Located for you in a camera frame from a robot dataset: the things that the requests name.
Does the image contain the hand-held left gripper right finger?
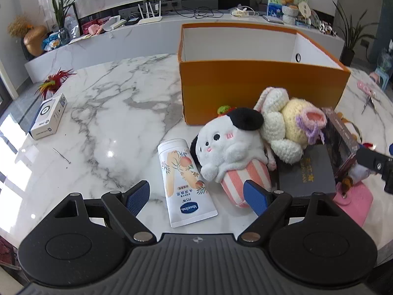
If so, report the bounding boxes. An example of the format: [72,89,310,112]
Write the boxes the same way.
[238,180,343,244]

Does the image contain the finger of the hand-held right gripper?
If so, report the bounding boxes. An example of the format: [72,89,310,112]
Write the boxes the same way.
[356,147,393,194]

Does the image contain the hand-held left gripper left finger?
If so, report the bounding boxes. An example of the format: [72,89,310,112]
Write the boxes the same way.
[52,181,156,245]

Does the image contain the red panda plush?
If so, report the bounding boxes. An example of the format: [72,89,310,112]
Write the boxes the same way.
[336,112,373,194]

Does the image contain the brown photo card box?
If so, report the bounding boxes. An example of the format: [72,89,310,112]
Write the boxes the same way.
[321,107,361,179]

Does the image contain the pink wallet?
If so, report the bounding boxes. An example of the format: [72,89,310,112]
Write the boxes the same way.
[333,181,373,228]

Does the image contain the white lotion tube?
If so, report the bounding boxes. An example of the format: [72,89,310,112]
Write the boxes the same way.
[157,139,218,228]

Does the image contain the dark grey box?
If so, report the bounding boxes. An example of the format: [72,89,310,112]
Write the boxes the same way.
[278,144,337,199]

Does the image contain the white plush dog striped cup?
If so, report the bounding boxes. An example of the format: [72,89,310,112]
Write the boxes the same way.
[190,107,272,208]

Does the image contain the cream crochet bunny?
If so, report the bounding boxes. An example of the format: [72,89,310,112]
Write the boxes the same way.
[253,88,327,169]

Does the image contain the thin metal pick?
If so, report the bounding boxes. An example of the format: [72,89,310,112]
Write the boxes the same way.
[52,147,72,164]

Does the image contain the tall potted plant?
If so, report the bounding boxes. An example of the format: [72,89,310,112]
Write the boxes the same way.
[333,1,379,66]

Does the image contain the small white device box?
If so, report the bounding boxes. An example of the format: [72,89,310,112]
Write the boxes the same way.
[28,93,67,140]

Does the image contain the red feather toy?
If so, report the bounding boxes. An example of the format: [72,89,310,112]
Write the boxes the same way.
[35,68,77,100]

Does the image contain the white marble tv cabinet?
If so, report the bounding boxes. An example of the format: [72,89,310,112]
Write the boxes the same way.
[25,14,344,83]

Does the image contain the round hand fan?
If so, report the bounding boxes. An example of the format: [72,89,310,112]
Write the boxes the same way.
[296,1,312,19]

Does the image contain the white oblong case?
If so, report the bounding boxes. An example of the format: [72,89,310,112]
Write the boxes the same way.
[103,16,127,32]

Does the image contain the white router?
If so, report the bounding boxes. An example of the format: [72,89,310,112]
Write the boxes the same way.
[137,2,162,25]

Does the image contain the blue snack bag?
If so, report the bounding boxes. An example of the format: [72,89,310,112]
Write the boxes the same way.
[41,32,66,51]

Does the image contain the gold vase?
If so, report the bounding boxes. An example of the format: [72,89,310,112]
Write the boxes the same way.
[24,26,48,57]

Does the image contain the green plant in glass vase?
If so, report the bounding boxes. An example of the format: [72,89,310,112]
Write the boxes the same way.
[51,0,83,37]

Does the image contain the dried flower bunch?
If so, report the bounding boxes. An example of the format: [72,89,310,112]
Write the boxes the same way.
[8,15,33,37]

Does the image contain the black picture frame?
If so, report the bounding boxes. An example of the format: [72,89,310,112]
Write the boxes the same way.
[63,2,81,37]

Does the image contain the black cables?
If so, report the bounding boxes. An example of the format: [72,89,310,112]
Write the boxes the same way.
[181,4,225,19]

